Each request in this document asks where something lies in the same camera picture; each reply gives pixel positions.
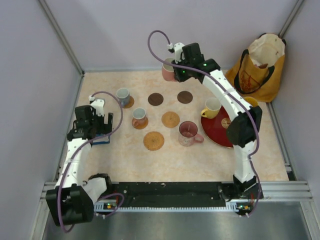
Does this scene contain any blue mug yellow inside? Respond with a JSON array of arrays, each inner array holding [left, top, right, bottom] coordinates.
[[244, 96, 259, 108]]

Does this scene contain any dark walnut coaster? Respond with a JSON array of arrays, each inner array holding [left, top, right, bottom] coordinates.
[[177, 90, 193, 104], [147, 92, 164, 106]]

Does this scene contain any left aluminium frame post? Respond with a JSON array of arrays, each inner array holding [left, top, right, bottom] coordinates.
[[36, 0, 85, 77]]

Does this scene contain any tall pink ghost mug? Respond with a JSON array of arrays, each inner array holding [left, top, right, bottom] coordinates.
[[178, 121, 204, 147]]

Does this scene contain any blue white razor box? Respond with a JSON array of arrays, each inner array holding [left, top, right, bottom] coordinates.
[[92, 134, 110, 145]]

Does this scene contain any light wood coaster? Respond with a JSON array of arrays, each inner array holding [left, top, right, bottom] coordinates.
[[131, 117, 149, 130], [123, 96, 135, 109]]

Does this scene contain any pink mug white inside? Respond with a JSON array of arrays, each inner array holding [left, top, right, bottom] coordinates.
[[161, 63, 176, 82]]

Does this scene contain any red round tray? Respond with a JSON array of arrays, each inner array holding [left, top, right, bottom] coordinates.
[[200, 107, 233, 149]]

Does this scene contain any aluminium frame post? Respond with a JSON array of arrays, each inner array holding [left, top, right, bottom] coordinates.
[[36, 0, 85, 77], [278, 0, 306, 39]]

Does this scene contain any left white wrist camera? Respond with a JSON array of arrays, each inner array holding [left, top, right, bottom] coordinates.
[[88, 95, 106, 117]]

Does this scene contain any small pink mug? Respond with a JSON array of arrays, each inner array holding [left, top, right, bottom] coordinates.
[[132, 107, 147, 127]]

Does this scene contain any right aluminium frame post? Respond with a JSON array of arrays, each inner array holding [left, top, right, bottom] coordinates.
[[278, 0, 306, 39]]

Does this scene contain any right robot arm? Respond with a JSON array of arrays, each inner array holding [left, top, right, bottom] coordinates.
[[168, 42, 262, 198]]

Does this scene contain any yellow tote bag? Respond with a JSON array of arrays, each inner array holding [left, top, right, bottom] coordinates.
[[225, 33, 287, 103]]

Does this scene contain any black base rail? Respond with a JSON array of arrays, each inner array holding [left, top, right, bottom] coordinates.
[[94, 181, 261, 208]]

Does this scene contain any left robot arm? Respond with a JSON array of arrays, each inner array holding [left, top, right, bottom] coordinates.
[[45, 99, 114, 226]]

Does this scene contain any grey blue mug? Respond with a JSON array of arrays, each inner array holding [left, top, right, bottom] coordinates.
[[116, 87, 131, 107]]

